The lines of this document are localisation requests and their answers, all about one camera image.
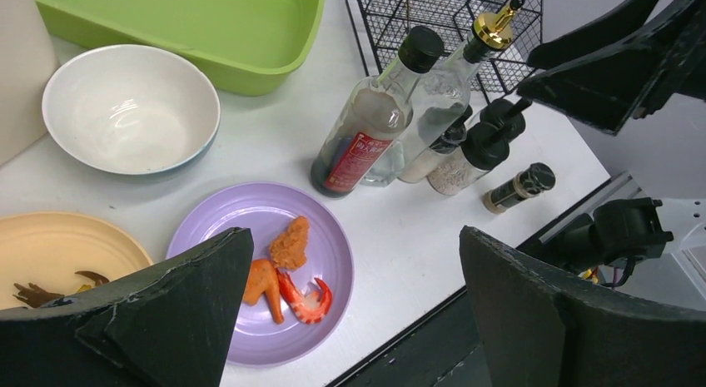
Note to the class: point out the clear oil bottle gold spout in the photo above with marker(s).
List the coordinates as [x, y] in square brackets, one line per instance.
[443, 94]

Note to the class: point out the fried chicken nugget piece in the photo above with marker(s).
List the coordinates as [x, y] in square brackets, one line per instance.
[288, 250]

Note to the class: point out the speckled seasoning shaker bottle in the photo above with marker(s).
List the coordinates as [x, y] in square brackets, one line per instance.
[487, 144]

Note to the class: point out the dark vinegar bottle red label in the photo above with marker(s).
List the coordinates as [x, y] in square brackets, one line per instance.
[378, 110]

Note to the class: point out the purple plastic plate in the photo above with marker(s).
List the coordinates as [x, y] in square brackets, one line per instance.
[267, 208]

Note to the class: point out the black-cap shaker bottle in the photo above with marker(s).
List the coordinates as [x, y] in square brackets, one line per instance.
[502, 112]

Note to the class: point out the red shrimp toy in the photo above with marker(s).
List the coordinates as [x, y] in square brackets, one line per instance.
[308, 309]

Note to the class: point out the yellow plastic plate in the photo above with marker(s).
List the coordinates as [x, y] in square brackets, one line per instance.
[49, 248]

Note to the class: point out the orange chicken wing toy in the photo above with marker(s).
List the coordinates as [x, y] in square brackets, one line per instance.
[263, 280]

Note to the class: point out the black wire basket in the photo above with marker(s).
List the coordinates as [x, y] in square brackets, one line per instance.
[379, 27]

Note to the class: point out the green plastic tub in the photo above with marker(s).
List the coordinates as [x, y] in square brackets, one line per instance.
[247, 47]

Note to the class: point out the white ceramic bowl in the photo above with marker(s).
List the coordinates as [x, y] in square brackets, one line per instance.
[131, 110]

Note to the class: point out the white powder shaker bottle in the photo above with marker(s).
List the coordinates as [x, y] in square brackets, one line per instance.
[436, 153]

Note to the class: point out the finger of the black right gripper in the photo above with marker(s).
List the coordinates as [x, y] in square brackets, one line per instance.
[614, 25]
[633, 77]

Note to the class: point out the small pepper jar black cap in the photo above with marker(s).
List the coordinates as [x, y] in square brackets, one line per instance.
[529, 183]

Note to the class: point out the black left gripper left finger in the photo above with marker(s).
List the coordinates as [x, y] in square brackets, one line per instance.
[169, 324]

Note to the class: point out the beige plastic bin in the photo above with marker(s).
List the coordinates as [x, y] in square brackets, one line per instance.
[28, 60]

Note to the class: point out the brown food scraps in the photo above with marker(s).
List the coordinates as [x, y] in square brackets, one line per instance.
[35, 296]

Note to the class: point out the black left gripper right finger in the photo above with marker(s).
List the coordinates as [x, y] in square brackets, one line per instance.
[542, 326]

